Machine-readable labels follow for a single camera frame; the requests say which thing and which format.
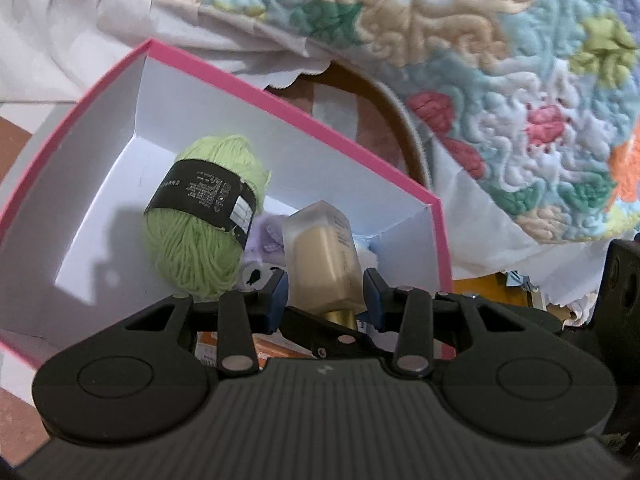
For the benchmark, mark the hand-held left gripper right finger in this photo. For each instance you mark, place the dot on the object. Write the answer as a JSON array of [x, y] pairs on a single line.
[[373, 302]]

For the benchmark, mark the purple plush toy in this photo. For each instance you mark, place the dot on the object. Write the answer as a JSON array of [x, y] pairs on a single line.
[[267, 235]]

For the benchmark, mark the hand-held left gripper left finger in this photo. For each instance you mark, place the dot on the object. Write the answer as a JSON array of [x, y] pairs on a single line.
[[278, 302]]

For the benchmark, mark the floral quilted blanket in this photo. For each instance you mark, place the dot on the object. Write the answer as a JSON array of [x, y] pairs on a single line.
[[450, 35]]

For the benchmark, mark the pink cardboard box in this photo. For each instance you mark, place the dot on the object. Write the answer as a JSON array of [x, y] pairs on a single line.
[[100, 220]]

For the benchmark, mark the orange packet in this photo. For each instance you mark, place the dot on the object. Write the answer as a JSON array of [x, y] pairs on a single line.
[[272, 347]]

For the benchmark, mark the blue paper scraps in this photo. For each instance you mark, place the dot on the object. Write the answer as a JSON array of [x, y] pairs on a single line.
[[517, 280]]

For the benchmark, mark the white item with fish print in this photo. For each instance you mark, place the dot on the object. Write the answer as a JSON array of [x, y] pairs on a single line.
[[255, 276]]

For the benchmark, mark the cream liquid glass bottle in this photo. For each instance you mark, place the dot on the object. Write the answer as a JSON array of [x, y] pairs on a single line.
[[320, 255]]

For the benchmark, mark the green yarn ball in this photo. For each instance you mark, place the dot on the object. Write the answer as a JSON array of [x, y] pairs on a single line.
[[195, 240]]

